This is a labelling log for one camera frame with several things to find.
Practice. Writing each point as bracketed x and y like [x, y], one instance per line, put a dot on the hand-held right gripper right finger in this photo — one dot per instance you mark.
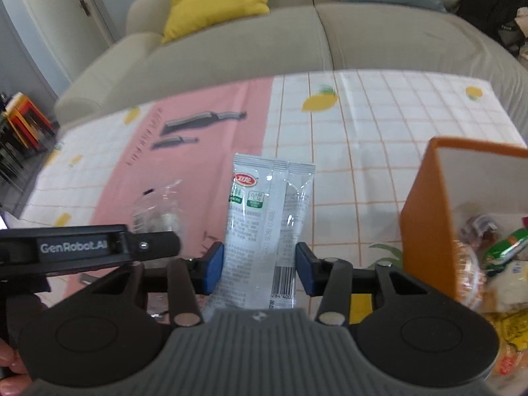
[303, 268]

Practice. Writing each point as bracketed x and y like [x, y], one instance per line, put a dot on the clear plastic snack packet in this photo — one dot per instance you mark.
[156, 210]

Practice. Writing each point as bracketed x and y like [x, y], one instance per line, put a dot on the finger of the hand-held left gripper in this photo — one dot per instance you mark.
[156, 244]

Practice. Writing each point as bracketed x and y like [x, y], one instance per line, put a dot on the person's left hand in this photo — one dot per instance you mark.
[12, 365]

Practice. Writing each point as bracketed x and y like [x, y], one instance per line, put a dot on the orange and black rack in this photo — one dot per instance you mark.
[20, 132]

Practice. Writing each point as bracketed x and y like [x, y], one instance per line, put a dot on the black backpack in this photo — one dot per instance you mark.
[491, 4]

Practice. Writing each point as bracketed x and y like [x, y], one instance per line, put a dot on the red-striped bread packet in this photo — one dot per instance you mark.
[468, 276]

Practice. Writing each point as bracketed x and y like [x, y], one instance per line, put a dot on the white door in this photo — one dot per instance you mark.
[62, 16]

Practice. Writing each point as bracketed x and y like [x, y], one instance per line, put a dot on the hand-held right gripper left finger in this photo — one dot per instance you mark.
[215, 268]

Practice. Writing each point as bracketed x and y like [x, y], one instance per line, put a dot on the pink and white printed tablecloth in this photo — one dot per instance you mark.
[371, 132]

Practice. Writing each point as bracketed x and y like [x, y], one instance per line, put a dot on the yellow-label round pastry packet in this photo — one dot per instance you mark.
[511, 330]

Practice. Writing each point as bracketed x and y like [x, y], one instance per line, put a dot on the green snack packet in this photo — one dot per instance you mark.
[505, 251]

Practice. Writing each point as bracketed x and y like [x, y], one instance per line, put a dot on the white sachet packet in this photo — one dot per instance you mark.
[260, 222]

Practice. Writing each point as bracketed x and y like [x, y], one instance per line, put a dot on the orange cardboard box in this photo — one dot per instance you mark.
[429, 214]

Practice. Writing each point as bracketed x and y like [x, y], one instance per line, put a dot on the beige sofa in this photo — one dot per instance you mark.
[371, 37]

